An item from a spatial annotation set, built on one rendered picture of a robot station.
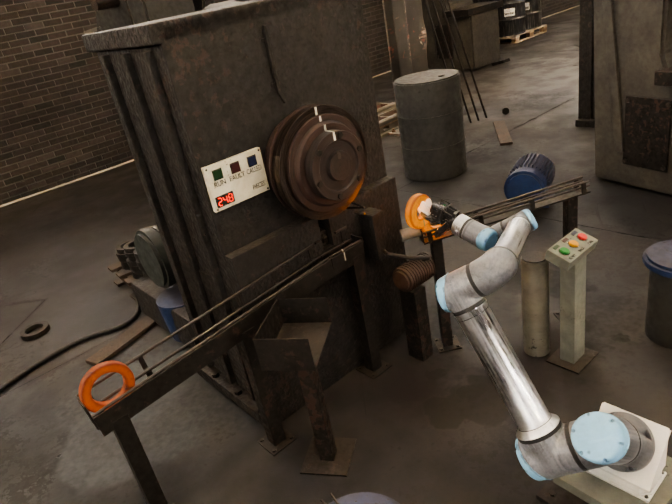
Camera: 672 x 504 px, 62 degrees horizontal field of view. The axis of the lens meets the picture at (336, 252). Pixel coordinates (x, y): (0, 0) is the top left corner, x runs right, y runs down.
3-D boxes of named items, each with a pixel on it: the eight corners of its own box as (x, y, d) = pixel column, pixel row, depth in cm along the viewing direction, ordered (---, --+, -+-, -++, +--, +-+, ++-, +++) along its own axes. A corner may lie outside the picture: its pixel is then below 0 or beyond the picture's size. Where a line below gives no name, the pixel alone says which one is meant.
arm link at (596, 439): (648, 459, 171) (632, 457, 158) (593, 471, 179) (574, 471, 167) (628, 409, 178) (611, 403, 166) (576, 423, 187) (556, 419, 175)
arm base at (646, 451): (666, 432, 178) (658, 430, 171) (638, 484, 179) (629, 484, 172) (608, 401, 192) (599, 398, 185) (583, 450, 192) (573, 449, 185)
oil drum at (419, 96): (391, 177, 534) (378, 83, 495) (431, 157, 566) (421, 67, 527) (440, 186, 491) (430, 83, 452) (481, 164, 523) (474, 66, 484)
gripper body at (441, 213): (441, 197, 235) (464, 209, 228) (438, 214, 240) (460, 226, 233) (429, 204, 231) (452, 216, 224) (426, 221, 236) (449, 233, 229)
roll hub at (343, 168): (312, 208, 225) (298, 141, 213) (361, 184, 241) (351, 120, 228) (321, 211, 221) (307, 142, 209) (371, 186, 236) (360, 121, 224)
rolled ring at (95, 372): (121, 352, 192) (117, 349, 194) (70, 386, 183) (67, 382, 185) (144, 390, 201) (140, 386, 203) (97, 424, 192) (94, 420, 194)
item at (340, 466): (295, 484, 226) (252, 339, 195) (312, 436, 248) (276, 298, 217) (344, 488, 220) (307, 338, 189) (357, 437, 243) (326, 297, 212)
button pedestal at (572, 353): (543, 364, 263) (540, 248, 237) (569, 339, 276) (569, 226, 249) (575, 377, 252) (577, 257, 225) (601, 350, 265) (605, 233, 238)
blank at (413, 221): (401, 203, 236) (407, 204, 233) (423, 186, 244) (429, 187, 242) (408, 234, 243) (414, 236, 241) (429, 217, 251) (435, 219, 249)
